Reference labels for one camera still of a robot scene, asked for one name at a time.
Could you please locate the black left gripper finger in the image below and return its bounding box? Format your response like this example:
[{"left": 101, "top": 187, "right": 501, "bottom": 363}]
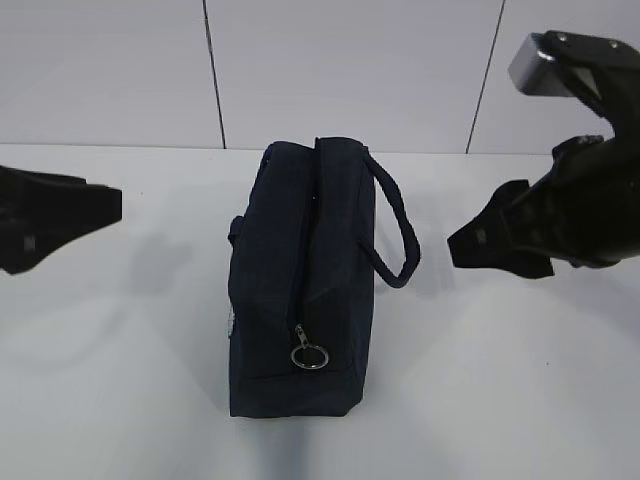
[{"left": 1, "top": 166, "right": 122, "bottom": 275}]

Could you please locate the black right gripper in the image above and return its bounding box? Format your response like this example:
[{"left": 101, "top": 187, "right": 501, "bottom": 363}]
[{"left": 447, "top": 135, "right": 639, "bottom": 278}]

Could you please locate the navy blue lunch bag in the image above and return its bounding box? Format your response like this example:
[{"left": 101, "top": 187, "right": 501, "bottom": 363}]
[{"left": 228, "top": 137, "right": 421, "bottom": 419}]

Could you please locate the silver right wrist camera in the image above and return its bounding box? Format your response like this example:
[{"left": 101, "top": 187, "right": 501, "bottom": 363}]
[{"left": 507, "top": 29, "right": 640, "bottom": 141}]

